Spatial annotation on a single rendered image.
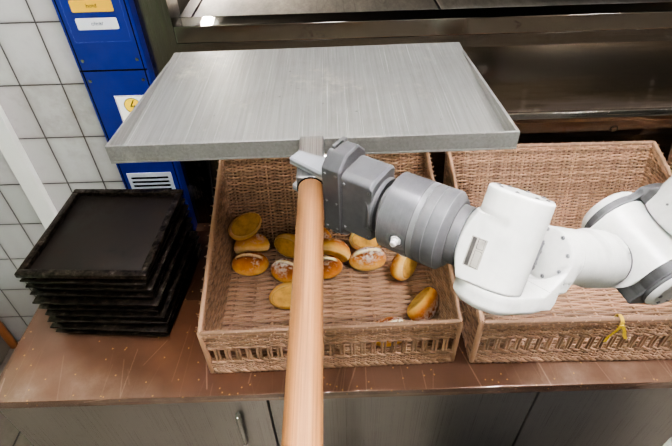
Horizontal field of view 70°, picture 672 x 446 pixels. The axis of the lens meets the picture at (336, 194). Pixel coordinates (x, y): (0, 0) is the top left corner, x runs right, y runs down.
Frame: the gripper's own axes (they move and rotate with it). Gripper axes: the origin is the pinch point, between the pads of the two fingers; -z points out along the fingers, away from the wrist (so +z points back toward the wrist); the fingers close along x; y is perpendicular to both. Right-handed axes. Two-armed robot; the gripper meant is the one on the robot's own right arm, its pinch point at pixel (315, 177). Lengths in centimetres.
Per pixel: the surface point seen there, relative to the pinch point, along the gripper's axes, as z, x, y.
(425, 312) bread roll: 5, -58, -30
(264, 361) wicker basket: -19, -59, -1
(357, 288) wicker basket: -14, -62, -31
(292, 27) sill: -40, -4, -46
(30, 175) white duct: -100, -41, -2
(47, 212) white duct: -101, -55, -1
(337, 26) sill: -32, -4, -52
